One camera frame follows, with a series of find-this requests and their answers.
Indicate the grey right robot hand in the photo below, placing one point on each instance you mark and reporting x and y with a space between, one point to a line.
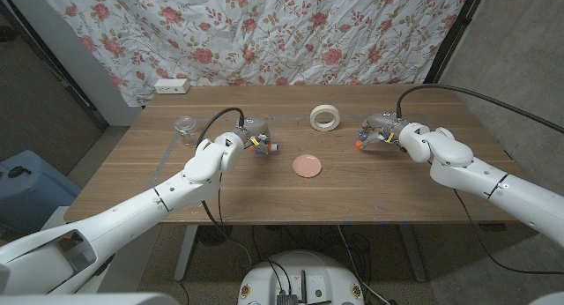
381 122

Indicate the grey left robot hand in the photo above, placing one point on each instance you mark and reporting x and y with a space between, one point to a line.
255 128

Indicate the orange white glue stick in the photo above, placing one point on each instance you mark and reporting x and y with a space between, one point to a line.
272 147

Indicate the orange glue stick cap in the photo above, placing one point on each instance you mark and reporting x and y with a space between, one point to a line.
358 145

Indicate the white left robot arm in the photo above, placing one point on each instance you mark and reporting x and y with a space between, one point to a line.
176 186

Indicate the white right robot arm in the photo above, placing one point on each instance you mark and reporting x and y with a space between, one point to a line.
462 164

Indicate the cream masking tape roll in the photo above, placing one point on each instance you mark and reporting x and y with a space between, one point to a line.
324 128

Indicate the small pink round plate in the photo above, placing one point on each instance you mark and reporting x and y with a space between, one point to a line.
307 166

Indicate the clear glass jar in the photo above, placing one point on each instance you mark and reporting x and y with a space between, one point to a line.
186 131

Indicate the white power strip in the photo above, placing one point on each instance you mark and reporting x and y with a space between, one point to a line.
172 86

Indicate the floral print backdrop cloth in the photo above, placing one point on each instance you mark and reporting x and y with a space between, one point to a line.
264 31

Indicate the black round floor fan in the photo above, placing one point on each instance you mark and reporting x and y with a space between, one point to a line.
213 235

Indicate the grey table leg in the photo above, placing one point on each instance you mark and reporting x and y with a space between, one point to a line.
414 261

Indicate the white table leg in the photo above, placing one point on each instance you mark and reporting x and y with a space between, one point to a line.
185 256

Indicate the white robot torso base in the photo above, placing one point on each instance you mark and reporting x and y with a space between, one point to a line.
308 270

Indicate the blue plastic bin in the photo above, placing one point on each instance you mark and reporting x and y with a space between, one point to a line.
39 186

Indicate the black backdrop frame post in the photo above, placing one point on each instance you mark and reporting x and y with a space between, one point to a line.
454 36
77 95

